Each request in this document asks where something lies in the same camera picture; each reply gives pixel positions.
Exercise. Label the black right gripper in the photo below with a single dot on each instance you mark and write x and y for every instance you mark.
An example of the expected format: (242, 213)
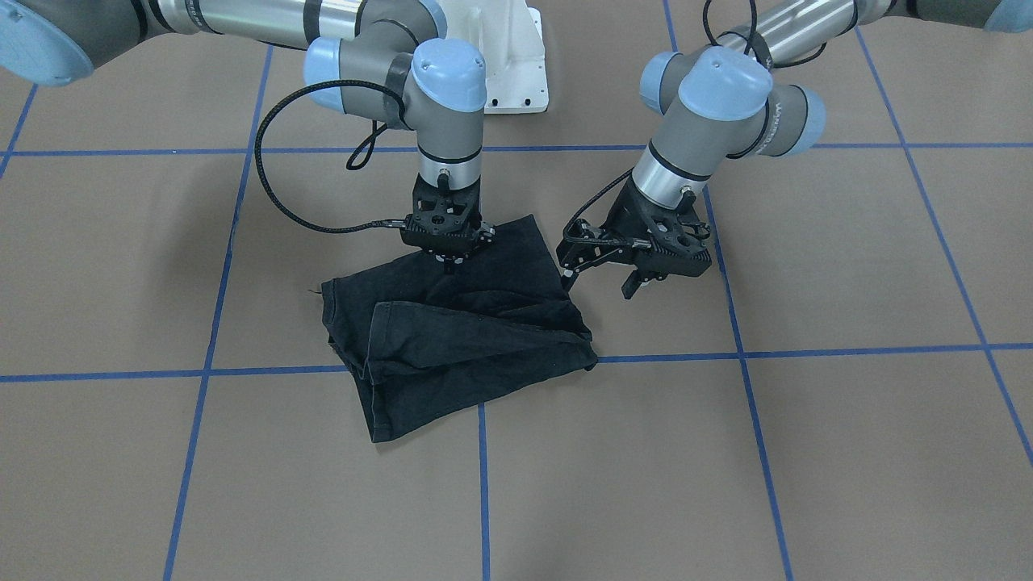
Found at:
(449, 260)

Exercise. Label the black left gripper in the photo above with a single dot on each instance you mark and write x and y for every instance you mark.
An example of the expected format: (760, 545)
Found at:
(622, 217)

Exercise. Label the black graphic t-shirt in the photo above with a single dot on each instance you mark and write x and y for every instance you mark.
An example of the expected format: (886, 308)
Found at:
(421, 343)

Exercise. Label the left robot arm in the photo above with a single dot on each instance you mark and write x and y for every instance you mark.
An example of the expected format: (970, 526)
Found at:
(721, 103)

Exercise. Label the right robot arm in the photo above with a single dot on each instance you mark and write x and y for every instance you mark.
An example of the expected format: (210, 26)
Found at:
(389, 62)

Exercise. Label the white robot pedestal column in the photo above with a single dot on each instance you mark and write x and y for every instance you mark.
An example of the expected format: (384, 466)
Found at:
(509, 35)

